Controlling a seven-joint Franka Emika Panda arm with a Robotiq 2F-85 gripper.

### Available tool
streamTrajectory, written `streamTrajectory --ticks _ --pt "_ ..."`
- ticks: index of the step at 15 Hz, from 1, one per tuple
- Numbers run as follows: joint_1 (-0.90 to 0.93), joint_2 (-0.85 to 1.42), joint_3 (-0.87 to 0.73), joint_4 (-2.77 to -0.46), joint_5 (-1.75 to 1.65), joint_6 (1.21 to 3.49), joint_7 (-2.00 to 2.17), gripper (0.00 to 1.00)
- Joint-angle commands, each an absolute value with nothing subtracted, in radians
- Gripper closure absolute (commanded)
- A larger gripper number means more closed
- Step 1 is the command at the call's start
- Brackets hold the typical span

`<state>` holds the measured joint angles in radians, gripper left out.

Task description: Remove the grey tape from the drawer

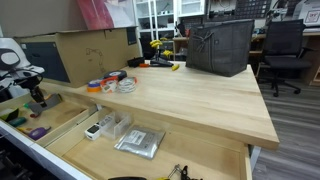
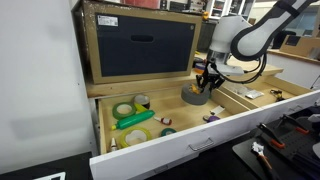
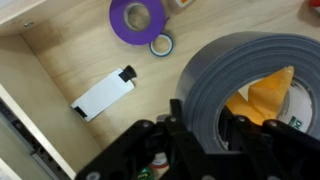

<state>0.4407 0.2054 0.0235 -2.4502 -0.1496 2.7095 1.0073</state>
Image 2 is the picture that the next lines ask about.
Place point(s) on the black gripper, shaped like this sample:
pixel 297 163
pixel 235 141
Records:
pixel 212 75

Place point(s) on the yellow paper scrap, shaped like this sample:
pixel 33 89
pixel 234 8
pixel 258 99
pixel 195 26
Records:
pixel 194 89

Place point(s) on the grey duct tape roll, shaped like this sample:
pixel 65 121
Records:
pixel 195 99

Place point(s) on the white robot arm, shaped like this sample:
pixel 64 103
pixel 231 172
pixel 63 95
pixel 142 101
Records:
pixel 256 41

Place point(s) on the orange tape roll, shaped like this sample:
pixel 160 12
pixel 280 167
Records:
pixel 199 71

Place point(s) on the purple tape roll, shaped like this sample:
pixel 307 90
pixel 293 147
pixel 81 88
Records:
pixel 214 118

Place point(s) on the brown tape roll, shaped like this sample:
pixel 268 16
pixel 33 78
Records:
pixel 146 104

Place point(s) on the small teal tape roll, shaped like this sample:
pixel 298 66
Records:
pixel 163 131

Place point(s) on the white front wooden drawer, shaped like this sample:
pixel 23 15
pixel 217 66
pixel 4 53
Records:
pixel 283 110
pixel 150 156

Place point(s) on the green tape roll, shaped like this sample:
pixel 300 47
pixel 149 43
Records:
pixel 115 111

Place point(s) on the yellow-green tape roll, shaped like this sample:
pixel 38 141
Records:
pixel 124 138

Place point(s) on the white label strip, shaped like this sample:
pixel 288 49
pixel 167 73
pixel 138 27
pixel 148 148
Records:
pixel 217 110

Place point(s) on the clear plastic bag with label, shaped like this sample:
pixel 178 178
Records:
pixel 255 94

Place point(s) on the dark grey storage bin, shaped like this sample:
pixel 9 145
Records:
pixel 206 36

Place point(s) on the glue tube red cap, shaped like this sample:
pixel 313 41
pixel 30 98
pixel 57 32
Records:
pixel 165 121

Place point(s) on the small yellow object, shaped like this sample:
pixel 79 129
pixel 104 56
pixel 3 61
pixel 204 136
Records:
pixel 206 15

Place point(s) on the black yellow clamp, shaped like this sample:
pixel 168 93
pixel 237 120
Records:
pixel 278 95

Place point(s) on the wooden box black front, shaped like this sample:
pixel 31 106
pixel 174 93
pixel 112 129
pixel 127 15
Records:
pixel 143 60

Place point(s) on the yellow plastic piece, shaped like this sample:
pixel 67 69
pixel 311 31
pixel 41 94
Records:
pixel 139 107

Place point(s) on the black orange clamp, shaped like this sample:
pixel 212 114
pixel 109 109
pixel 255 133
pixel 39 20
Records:
pixel 271 136
pixel 293 123

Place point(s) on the green marker tube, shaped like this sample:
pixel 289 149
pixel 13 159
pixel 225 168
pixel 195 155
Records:
pixel 136 120

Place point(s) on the black equipment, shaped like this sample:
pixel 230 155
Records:
pixel 180 5

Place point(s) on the white cabinet wooden top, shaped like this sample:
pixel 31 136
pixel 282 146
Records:
pixel 293 70

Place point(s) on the black office chair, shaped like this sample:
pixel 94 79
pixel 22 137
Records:
pixel 283 38

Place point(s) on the black work mat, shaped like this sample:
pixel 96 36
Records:
pixel 253 160

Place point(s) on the large cardboard box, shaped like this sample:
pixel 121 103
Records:
pixel 303 46

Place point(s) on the red box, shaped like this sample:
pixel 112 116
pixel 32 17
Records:
pixel 143 3

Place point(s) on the black perforated plate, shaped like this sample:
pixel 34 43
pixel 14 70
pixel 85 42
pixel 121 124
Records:
pixel 300 146

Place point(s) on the small white bottle red tip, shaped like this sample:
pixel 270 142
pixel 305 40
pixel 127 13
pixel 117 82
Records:
pixel 113 145

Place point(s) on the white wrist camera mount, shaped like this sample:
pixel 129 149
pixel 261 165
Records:
pixel 233 70

